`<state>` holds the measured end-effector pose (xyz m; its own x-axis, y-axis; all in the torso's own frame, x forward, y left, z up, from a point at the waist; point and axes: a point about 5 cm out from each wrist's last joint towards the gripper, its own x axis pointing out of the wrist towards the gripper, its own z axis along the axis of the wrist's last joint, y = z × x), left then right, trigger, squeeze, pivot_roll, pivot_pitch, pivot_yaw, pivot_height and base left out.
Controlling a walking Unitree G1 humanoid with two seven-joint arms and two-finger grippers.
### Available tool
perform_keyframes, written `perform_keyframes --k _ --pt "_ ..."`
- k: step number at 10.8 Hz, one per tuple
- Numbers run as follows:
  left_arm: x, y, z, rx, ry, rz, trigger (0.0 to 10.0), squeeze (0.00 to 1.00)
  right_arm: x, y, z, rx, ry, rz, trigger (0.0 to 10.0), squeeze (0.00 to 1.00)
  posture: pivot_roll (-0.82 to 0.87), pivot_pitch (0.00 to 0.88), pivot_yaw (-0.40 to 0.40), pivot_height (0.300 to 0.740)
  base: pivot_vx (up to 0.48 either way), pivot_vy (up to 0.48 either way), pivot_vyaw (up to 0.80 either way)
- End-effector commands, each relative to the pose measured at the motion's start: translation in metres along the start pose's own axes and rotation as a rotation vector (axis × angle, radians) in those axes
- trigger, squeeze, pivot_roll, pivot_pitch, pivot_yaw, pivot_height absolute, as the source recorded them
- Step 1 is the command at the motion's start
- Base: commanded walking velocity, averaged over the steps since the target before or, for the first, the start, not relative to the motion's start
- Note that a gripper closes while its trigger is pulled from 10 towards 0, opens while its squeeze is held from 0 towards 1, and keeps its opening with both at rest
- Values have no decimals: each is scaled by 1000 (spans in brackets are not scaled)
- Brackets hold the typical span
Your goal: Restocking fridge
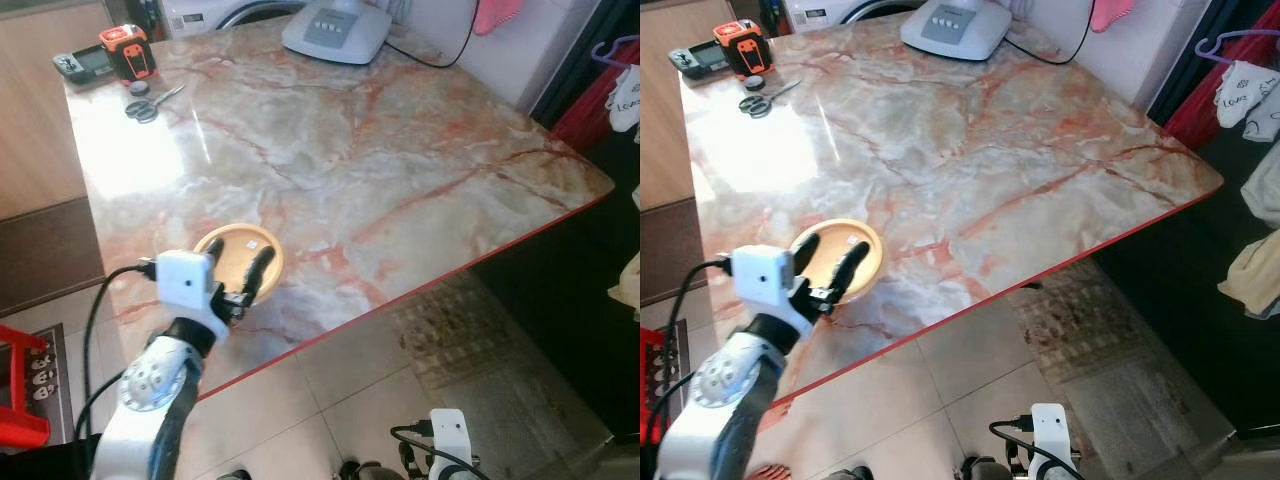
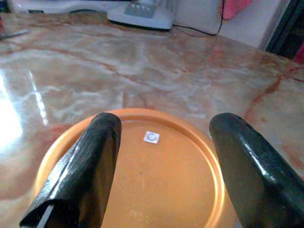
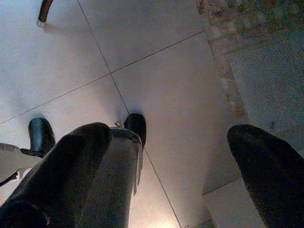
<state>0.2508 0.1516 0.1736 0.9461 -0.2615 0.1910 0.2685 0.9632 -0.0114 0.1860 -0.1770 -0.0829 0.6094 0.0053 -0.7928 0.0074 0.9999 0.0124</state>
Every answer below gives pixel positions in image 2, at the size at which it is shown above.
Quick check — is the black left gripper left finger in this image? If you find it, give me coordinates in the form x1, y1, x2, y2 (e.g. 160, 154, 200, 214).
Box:
19, 112, 123, 228

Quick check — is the black appliance frame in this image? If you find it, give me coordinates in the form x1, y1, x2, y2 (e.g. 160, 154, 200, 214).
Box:
266, 0, 304, 60

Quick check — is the pink cloth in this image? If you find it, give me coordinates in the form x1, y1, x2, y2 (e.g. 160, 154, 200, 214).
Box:
222, 0, 253, 21

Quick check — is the thin black power cable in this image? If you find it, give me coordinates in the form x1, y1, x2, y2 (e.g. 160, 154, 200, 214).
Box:
172, 0, 226, 36

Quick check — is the grey metal utensil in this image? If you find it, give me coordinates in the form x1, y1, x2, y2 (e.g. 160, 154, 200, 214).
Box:
0, 28, 29, 40

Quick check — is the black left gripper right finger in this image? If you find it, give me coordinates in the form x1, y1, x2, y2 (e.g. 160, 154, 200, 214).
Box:
209, 112, 304, 228

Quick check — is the white kitchen appliance with buttons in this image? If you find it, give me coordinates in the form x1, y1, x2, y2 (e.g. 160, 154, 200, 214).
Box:
107, 0, 177, 31

